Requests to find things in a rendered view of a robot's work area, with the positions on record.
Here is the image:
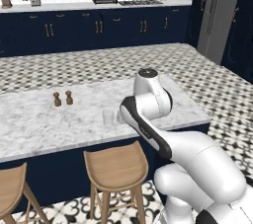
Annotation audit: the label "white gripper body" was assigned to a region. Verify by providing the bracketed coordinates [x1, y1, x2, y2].
[116, 110, 127, 125]

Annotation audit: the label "clear glass cup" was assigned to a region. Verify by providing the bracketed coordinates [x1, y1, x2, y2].
[101, 109, 116, 128]

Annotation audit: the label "wooden bar stool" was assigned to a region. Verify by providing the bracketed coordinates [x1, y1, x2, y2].
[82, 140, 150, 224]
[0, 162, 51, 224]

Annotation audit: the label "brown wooden shaker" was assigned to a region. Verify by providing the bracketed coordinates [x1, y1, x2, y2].
[64, 89, 74, 106]
[52, 91, 63, 108]

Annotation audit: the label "dark blue island base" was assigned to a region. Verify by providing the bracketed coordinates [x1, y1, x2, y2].
[0, 122, 211, 214]

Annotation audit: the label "dark blue base cupboards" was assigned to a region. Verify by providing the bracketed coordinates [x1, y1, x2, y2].
[0, 5, 193, 58]

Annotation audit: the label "black gas hob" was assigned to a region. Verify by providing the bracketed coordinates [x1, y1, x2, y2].
[118, 0, 164, 7]

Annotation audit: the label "dark blue tall cupboards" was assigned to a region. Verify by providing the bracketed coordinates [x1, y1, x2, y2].
[220, 0, 253, 84]
[187, 0, 212, 48]

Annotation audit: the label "grey fridge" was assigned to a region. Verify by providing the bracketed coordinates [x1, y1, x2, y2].
[196, 0, 247, 66]

